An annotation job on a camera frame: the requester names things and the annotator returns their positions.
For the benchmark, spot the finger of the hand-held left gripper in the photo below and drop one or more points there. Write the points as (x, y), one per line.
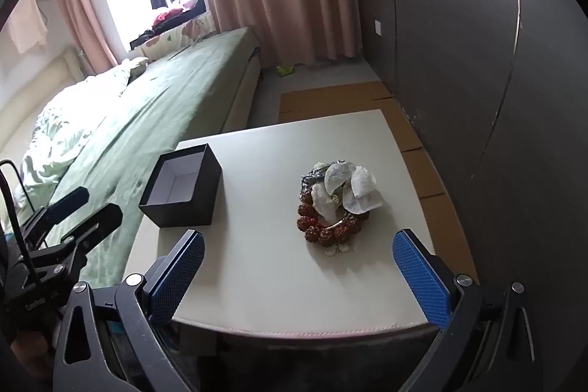
(69, 201)
(103, 222)

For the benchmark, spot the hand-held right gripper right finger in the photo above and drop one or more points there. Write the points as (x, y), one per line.
(420, 277)

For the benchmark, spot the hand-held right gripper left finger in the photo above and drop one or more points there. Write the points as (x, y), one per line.
(183, 272)

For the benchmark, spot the black box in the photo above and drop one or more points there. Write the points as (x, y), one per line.
(193, 199)

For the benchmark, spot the clear plastic jewelry bag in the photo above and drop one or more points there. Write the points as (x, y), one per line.
(337, 176)
(363, 190)
(324, 201)

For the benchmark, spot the pale green quilt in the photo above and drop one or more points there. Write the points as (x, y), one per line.
(69, 130)

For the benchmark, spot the bed with green sheet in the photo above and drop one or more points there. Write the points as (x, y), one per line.
(161, 121)

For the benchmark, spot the pale green pillow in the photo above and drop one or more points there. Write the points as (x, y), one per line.
(135, 68)

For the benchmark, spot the white hanging garment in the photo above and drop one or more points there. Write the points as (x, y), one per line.
(27, 20)

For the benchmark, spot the narrow pink curtain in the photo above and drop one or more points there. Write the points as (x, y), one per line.
(82, 15)

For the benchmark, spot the floral pillow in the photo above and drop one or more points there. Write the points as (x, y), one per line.
(174, 38)

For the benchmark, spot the flat brown cardboard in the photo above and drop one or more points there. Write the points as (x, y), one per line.
(330, 98)

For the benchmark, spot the pile of clothes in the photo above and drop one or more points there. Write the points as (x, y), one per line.
(170, 17)

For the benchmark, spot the green wrapper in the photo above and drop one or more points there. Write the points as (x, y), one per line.
(285, 70)

